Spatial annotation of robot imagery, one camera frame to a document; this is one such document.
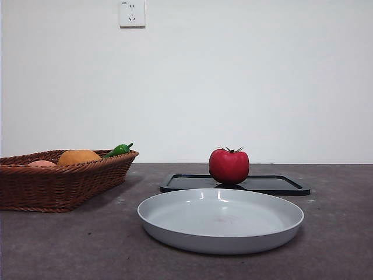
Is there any red tomato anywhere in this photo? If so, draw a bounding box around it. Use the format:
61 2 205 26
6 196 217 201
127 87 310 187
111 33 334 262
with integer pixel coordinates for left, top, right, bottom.
208 145 251 185

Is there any green pepper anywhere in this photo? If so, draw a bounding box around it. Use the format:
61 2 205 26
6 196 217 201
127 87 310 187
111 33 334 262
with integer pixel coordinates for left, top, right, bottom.
101 142 134 159

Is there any grey round plate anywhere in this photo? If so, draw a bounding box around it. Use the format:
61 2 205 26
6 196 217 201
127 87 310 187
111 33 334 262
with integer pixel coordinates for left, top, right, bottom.
137 188 305 256

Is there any black rectangular tray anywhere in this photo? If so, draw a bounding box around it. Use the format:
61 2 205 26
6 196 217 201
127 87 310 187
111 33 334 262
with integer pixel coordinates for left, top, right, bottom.
160 173 311 196

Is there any orange round fruit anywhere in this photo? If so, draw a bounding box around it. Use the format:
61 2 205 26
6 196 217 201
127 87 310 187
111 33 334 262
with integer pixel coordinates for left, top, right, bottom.
57 149 103 166

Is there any brown wicker basket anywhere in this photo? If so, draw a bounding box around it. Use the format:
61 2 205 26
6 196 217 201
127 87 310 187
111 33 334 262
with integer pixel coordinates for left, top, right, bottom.
0 149 139 214

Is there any pale pink fruit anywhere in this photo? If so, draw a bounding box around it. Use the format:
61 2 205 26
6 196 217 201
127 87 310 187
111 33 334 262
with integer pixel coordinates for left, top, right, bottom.
27 160 57 167

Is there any white wall socket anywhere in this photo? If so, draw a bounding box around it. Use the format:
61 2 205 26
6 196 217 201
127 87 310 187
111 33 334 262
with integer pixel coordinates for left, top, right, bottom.
119 0 146 29

